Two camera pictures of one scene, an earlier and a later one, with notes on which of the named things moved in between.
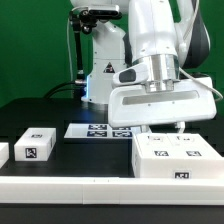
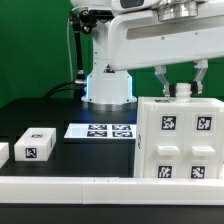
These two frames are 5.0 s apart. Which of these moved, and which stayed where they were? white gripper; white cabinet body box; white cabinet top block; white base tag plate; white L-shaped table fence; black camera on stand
Moved: white cabinet body box; white gripper
Stayed: black camera on stand; white L-shaped table fence; white cabinet top block; white base tag plate
